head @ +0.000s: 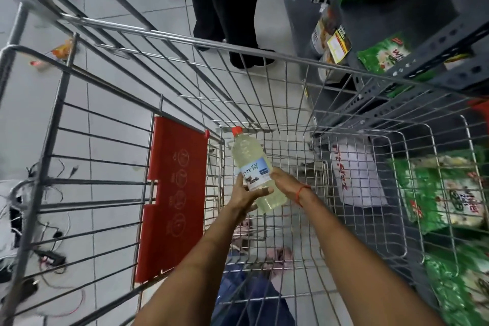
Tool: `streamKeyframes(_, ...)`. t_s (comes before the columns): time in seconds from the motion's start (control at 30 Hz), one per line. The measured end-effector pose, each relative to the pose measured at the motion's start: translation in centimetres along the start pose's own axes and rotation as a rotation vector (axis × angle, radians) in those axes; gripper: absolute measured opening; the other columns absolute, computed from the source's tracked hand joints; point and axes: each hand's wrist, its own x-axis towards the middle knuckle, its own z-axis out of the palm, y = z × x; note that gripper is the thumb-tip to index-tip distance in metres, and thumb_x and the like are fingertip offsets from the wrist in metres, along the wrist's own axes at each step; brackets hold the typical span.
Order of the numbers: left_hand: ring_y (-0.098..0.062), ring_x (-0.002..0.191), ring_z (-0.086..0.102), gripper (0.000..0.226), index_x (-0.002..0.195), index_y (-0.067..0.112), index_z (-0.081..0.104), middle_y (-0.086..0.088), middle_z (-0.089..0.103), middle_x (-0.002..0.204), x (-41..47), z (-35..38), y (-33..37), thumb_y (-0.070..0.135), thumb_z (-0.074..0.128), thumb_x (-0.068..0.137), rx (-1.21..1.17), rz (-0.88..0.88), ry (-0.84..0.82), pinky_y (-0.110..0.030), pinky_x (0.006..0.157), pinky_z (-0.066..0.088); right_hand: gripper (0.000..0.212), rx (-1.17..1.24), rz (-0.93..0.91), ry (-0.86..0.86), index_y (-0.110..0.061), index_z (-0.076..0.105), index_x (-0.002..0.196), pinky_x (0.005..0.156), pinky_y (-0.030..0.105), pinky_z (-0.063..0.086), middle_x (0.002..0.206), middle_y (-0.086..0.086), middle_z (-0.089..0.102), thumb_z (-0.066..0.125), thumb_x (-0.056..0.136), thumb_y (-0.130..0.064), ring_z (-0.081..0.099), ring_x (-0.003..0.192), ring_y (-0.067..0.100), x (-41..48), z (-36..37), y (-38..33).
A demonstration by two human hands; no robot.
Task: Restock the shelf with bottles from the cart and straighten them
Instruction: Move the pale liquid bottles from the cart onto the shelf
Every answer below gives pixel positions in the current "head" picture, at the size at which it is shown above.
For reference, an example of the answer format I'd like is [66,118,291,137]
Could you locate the person's right hand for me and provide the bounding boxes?
[269,167,306,205]

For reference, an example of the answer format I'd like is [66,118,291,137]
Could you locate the person's left hand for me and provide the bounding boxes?
[228,173,274,224]

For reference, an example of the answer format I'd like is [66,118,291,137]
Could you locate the clear bottle with red cap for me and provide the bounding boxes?
[231,126,288,214]

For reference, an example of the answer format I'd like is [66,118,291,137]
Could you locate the person's left forearm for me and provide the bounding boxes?
[132,208,259,326]

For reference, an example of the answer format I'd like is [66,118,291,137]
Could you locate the person's right forearm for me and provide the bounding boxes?
[297,187,445,326]

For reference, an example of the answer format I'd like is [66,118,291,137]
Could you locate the person's left foot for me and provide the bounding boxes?
[234,218,256,239]

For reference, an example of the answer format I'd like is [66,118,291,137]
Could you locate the person's foot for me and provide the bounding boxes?
[266,247,294,271]
[234,218,256,239]

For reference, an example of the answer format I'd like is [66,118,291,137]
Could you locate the person's right foot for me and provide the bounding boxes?
[266,247,294,271]

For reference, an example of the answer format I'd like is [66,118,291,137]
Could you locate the white paper sign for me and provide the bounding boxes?
[330,138,388,209]

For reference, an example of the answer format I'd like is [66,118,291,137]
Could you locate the red plastic cart seat flap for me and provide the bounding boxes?
[135,116,210,283]

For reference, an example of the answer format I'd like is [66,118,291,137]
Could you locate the person's blue jeans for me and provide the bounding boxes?
[211,263,297,326]

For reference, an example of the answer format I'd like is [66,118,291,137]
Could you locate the box with yellow label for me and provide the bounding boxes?
[326,25,353,65]

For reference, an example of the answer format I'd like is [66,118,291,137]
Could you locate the grey metal shelf rack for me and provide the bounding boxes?
[274,0,489,311]

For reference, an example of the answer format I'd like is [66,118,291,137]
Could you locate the black power strip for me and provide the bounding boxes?
[34,249,68,267]

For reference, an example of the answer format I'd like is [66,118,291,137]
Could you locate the orange wrapper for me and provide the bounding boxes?
[30,37,76,71]

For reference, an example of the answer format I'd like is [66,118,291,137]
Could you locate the red wrist string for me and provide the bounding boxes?
[295,184,312,208]

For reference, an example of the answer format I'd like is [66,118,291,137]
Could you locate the silver wire shopping cart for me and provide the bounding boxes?
[0,0,489,326]

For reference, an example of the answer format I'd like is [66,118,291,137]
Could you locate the tangle of cables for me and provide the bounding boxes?
[0,159,86,319]

